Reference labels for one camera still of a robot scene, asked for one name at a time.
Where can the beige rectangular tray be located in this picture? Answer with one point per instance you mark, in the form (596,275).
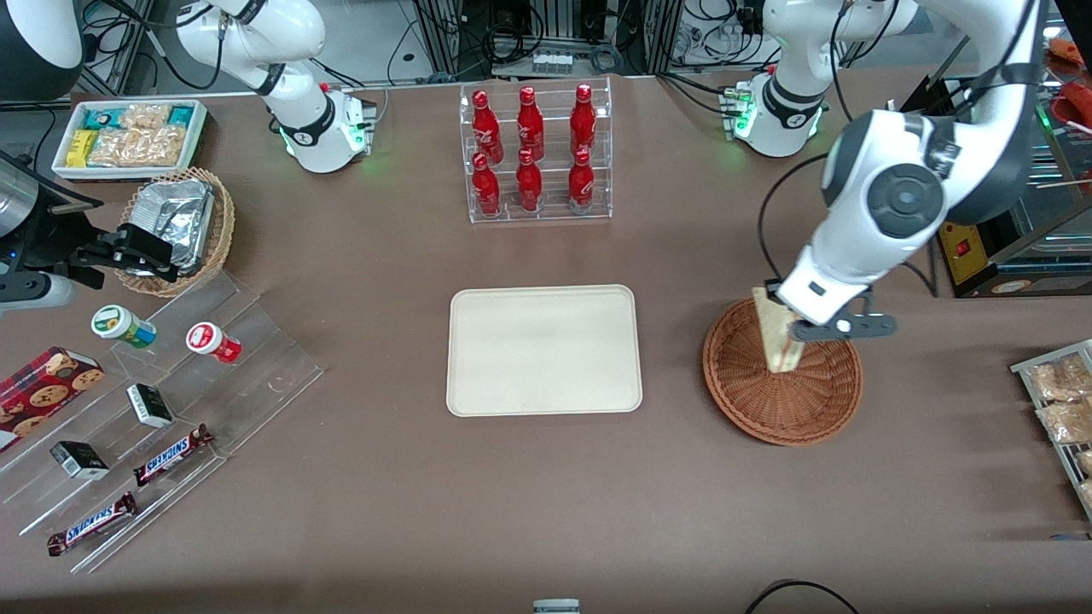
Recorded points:
(520,350)

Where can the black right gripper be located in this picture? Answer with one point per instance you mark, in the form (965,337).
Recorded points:
(53,240)

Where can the silver foil package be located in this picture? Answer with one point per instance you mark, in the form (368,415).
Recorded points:
(179,213)

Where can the triangle sandwich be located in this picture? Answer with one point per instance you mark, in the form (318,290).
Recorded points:
(775,341)

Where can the yellow snack pack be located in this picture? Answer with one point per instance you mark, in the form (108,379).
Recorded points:
(81,147)

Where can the brown round wicker basket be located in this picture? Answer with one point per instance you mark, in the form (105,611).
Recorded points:
(751,401)

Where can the white rectangular snack bin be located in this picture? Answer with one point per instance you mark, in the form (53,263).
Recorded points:
(119,172)

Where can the red cookie box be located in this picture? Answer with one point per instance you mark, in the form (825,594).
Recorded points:
(34,392)

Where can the red lid snack cup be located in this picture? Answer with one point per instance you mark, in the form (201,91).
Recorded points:
(209,339)

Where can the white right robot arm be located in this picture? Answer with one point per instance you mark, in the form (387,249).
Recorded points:
(290,26)

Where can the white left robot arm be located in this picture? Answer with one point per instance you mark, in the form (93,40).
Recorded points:
(887,196)

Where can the red cola bottle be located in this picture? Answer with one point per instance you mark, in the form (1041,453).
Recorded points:
(485,128)
(581,184)
(583,121)
(530,126)
(529,186)
(485,189)

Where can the clear bag of pastries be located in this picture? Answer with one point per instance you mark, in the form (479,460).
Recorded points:
(1066,422)
(1062,379)

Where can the clear acrylic bottle rack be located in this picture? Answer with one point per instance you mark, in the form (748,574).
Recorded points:
(556,119)

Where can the clear acrylic step display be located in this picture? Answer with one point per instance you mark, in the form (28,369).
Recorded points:
(256,375)

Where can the small black box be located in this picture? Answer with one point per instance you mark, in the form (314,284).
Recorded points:
(150,405)
(78,459)

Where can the black glass display case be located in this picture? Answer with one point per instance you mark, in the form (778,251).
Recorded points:
(964,256)

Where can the teal snack pack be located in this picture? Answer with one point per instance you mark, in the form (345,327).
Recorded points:
(102,118)

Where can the light woven wicker basket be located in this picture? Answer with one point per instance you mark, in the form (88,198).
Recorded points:
(223,230)

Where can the grey snack rack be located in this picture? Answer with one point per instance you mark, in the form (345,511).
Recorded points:
(1062,469)

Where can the Snickers chocolate bar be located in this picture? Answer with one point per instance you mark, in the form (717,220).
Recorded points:
(90,524)
(171,454)

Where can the large clear cracker bag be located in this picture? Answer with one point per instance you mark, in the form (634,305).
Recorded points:
(141,147)

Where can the grey power strip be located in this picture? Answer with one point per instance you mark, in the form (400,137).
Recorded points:
(552,63)

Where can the green lid snack cup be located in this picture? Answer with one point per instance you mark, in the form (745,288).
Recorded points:
(119,324)

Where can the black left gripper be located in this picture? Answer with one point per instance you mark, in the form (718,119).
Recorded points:
(773,286)

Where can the clear rice cracker bag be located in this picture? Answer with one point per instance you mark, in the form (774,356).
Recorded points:
(147,115)

